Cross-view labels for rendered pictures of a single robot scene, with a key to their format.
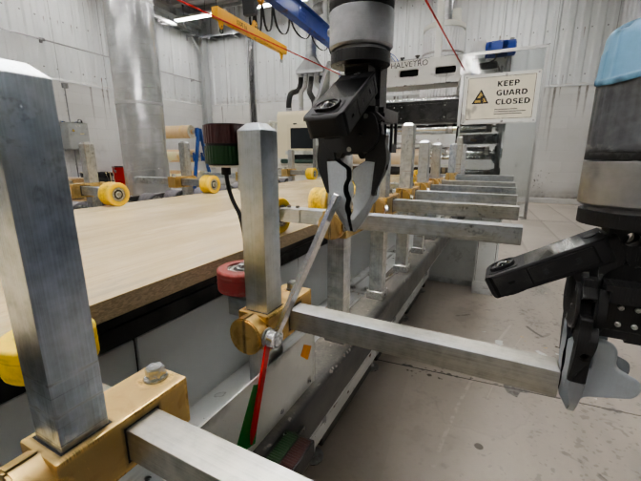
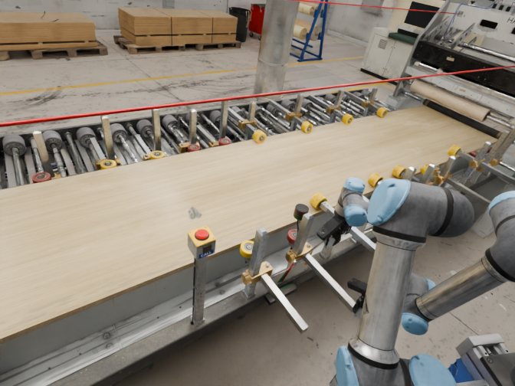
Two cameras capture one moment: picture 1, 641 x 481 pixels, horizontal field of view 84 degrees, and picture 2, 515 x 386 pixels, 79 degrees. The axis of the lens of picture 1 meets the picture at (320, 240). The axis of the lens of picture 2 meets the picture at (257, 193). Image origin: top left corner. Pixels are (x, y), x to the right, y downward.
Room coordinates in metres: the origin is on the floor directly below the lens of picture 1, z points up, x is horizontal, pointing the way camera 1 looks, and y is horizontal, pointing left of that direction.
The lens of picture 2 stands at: (-0.58, -0.09, 1.97)
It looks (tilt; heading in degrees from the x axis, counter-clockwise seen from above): 38 degrees down; 22
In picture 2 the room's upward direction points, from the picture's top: 10 degrees clockwise
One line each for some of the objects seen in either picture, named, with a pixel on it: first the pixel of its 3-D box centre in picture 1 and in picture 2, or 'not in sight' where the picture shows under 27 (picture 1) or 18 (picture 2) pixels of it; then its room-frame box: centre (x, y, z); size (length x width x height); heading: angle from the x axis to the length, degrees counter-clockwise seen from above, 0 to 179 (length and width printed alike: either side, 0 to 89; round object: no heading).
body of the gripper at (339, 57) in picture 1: (361, 109); (339, 221); (0.47, -0.05, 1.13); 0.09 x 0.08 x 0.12; 153
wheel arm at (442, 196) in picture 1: (427, 195); not in sight; (1.13, -0.34, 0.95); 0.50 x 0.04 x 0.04; 63
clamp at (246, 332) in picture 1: (272, 316); (299, 253); (0.48, 0.07, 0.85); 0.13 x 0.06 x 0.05; 153
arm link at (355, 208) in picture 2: not in sight; (359, 210); (0.38, -0.10, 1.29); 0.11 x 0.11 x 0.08; 21
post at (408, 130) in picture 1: (404, 202); (395, 201); (1.12, -0.27, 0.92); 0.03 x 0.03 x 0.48; 63
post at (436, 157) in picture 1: (433, 198); (435, 186); (1.57, -0.50, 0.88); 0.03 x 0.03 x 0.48; 63
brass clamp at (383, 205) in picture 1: (382, 204); not in sight; (0.92, -0.16, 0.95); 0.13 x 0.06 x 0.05; 153
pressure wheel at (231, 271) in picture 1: (244, 299); (293, 241); (0.52, 0.12, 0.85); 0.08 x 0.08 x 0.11
